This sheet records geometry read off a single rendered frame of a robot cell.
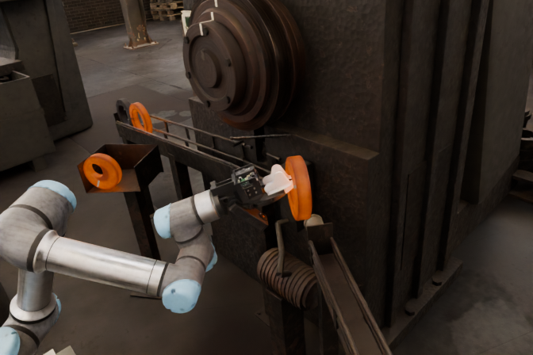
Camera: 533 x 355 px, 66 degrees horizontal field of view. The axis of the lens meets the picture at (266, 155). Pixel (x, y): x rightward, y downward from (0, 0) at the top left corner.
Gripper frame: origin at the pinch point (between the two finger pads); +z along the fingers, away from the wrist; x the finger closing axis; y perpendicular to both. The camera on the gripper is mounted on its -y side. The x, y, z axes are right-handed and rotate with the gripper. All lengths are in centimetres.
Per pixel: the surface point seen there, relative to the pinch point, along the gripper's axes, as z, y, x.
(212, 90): -15.1, 15.3, 45.0
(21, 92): -167, 12, 230
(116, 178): -68, -11, 68
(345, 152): 16.8, -10.3, 21.6
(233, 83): -7.1, 18.4, 33.4
